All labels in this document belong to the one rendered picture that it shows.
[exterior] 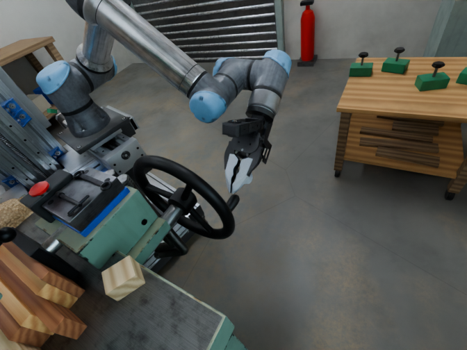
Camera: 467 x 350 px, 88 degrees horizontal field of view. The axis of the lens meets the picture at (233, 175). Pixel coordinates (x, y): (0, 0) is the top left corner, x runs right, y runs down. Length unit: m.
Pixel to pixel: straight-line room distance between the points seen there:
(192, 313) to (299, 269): 1.01
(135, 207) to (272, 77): 0.42
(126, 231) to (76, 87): 0.66
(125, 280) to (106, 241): 0.09
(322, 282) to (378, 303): 0.23
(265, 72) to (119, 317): 0.56
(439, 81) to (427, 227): 0.71
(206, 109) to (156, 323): 0.41
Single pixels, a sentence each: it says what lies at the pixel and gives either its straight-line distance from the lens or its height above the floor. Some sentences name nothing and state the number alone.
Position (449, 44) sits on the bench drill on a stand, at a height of 0.47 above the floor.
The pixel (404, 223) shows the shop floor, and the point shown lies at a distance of 1.57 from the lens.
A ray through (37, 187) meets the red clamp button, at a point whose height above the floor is 1.03.
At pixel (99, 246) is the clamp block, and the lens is 0.46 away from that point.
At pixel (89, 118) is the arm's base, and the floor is 0.87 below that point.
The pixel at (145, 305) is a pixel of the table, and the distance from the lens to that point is 0.42.
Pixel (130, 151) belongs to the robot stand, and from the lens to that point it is 0.99.
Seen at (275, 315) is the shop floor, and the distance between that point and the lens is 1.29.
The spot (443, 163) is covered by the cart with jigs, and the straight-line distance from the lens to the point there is 1.67.
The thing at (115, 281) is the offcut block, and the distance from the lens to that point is 0.42.
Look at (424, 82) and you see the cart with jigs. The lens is 1.49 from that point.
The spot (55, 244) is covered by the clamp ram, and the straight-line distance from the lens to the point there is 0.50.
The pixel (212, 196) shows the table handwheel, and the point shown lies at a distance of 0.48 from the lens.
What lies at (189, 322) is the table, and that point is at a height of 0.90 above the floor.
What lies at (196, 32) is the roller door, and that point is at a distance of 3.70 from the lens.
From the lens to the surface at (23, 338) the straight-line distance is 0.47.
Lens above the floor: 1.25
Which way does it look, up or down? 45 degrees down
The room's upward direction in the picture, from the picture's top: 17 degrees counter-clockwise
